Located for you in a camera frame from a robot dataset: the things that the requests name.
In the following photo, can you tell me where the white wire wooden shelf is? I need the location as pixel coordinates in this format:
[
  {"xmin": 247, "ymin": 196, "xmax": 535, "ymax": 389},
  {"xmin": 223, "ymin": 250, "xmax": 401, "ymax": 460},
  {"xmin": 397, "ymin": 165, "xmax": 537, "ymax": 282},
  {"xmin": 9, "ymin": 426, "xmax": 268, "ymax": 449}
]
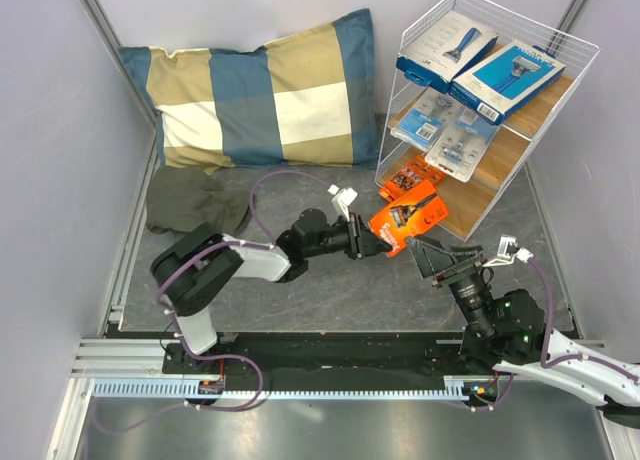
[{"xmin": 376, "ymin": 0, "xmax": 599, "ymax": 240}]

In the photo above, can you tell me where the purple cable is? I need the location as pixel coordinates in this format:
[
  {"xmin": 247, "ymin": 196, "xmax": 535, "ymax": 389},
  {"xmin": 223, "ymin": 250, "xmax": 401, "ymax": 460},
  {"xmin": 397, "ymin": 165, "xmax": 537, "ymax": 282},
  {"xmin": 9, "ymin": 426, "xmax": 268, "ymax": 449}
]
[
  {"xmin": 462, "ymin": 254, "xmax": 640, "ymax": 414},
  {"xmin": 89, "ymin": 169, "xmax": 341, "ymax": 434}
]

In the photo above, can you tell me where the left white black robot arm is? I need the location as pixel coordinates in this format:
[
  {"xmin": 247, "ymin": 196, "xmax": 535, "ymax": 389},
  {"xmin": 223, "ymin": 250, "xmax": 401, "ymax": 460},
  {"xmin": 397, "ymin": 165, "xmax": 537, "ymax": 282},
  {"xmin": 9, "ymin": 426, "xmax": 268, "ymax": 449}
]
[{"xmin": 150, "ymin": 209, "xmax": 392, "ymax": 373}]

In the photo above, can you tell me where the light blue cable duct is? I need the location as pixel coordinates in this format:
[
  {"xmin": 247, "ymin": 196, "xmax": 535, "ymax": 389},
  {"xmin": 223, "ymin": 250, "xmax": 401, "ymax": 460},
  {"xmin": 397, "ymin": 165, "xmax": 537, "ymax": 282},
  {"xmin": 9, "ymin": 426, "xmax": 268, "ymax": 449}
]
[{"xmin": 93, "ymin": 378, "xmax": 469, "ymax": 401}]

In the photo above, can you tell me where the clear blister razor pack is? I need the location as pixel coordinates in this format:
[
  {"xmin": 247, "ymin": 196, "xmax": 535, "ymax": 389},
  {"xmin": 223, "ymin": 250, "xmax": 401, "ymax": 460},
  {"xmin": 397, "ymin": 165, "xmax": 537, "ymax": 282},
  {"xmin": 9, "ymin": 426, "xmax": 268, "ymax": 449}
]
[{"xmin": 425, "ymin": 107, "xmax": 499, "ymax": 183}]

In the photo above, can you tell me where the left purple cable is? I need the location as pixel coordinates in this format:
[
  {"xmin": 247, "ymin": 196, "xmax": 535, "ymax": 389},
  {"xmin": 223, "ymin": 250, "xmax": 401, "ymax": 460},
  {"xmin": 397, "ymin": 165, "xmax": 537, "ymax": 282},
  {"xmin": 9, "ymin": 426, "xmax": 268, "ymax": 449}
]
[{"xmin": 89, "ymin": 169, "xmax": 341, "ymax": 434}]

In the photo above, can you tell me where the orange Styler razor box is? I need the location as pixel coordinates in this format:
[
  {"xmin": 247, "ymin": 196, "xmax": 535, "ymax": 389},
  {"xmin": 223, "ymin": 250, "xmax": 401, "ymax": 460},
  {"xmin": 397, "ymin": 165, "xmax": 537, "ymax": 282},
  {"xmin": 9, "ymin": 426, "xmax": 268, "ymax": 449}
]
[{"xmin": 378, "ymin": 155, "xmax": 447, "ymax": 202}]

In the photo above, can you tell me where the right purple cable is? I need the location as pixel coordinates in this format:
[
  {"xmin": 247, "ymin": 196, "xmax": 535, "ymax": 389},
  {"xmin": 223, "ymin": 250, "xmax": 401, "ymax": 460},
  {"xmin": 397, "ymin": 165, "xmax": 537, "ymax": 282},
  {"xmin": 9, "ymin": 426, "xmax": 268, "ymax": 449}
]
[{"xmin": 462, "ymin": 254, "xmax": 640, "ymax": 414}]

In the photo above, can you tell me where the blue Harry's razor box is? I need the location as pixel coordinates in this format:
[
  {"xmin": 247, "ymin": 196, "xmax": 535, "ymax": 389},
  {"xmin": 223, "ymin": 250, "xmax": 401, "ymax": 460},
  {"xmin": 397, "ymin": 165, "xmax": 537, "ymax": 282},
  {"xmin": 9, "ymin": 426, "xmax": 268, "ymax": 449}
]
[{"xmin": 449, "ymin": 40, "xmax": 566, "ymax": 126}]

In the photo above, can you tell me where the blue beige checkered pillow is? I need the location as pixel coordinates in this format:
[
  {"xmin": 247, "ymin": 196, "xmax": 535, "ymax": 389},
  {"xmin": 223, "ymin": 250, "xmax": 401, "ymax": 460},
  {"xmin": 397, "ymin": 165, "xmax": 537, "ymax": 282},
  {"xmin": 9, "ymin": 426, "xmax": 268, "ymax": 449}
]
[{"xmin": 119, "ymin": 9, "xmax": 379, "ymax": 171}]

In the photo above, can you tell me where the white Gillette SkinGuard pack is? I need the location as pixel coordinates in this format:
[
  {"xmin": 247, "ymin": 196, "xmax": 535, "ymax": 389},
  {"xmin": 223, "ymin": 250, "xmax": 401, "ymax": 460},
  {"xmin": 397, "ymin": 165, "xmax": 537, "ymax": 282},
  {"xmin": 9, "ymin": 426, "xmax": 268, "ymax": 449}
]
[{"xmin": 391, "ymin": 89, "xmax": 462, "ymax": 152}]

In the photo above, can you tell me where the olive green cloth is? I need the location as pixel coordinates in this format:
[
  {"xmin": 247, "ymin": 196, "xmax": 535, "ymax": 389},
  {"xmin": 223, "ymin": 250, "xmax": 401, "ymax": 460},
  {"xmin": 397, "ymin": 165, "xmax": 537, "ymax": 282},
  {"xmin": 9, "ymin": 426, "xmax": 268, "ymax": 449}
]
[{"xmin": 146, "ymin": 166, "xmax": 251, "ymax": 234}]

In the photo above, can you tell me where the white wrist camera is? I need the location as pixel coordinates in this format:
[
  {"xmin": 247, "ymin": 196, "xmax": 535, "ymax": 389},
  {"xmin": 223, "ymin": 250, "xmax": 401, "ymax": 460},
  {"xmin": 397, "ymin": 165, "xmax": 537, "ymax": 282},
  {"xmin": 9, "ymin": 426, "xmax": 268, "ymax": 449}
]
[
  {"xmin": 327, "ymin": 184, "xmax": 358, "ymax": 221},
  {"xmin": 484, "ymin": 235, "xmax": 534, "ymax": 268}
]

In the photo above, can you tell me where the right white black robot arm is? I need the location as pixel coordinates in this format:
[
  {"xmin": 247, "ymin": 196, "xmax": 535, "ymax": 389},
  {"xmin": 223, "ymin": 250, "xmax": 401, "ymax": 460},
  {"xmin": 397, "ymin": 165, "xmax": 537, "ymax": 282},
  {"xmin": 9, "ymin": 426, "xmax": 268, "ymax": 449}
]
[{"xmin": 406, "ymin": 235, "xmax": 639, "ymax": 429}]

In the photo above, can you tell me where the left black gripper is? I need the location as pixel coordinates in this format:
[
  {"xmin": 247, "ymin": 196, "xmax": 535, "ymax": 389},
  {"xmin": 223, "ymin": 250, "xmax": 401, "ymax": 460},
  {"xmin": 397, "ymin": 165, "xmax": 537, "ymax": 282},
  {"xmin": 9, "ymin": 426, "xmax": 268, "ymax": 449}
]
[{"xmin": 306, "ymin": 213, "xmax": 393, "ymax": 260}]

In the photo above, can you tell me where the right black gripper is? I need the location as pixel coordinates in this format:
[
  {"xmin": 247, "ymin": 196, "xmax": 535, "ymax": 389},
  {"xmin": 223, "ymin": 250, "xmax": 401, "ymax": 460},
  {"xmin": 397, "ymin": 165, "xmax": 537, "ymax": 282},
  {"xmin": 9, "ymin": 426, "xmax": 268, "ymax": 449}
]
[{"xmin": 402, "ymin": 235, "xmax": 494, "ymax": 338}]

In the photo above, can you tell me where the white blue razor box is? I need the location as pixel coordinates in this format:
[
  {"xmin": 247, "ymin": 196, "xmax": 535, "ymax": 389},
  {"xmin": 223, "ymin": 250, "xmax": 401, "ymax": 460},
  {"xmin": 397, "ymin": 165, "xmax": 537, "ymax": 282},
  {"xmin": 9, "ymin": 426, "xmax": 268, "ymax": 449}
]
[{"xmin": 396, "ymin": 11, "xmax": 499, "ymax": 93}]

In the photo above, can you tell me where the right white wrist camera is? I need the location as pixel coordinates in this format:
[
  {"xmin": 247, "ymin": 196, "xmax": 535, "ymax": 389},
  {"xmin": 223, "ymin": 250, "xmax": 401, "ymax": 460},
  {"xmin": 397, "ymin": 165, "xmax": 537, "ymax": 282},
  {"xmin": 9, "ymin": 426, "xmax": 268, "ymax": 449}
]
[{"xmin": 484, "ymin": 235, "xmax": 534, "ymax": 268}]

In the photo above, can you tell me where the orange Gillette Fusion box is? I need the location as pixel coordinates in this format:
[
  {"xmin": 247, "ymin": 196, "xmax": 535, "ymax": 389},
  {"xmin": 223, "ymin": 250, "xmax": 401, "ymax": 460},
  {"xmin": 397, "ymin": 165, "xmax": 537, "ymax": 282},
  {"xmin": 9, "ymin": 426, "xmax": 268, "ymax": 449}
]
[{"xmin": 368, "ymin": 180, "xmax": 449, "ymax": 258}]

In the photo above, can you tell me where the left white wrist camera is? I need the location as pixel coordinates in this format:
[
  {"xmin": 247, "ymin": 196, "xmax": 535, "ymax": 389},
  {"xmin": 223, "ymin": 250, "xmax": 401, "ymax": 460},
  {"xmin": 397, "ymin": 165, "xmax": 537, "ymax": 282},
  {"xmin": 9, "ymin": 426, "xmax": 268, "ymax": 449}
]
[{"xmin": 327, "ymin": 184, "xmax": 358, "ymax": 221}]

